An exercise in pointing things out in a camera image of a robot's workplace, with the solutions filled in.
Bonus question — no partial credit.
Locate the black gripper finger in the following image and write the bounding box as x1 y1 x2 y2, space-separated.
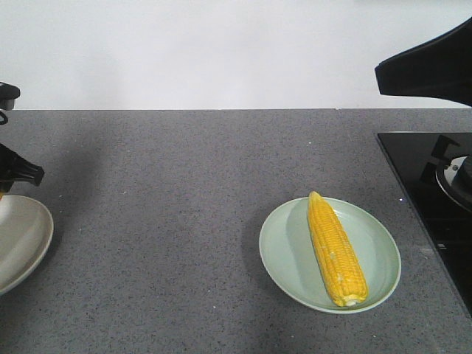
375 19 471 106
1 145 44 192

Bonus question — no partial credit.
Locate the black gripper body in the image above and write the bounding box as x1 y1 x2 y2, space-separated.
0 82 21 125

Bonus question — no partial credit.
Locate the black gas stove top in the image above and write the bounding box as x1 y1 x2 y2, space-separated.
378 131 471 311

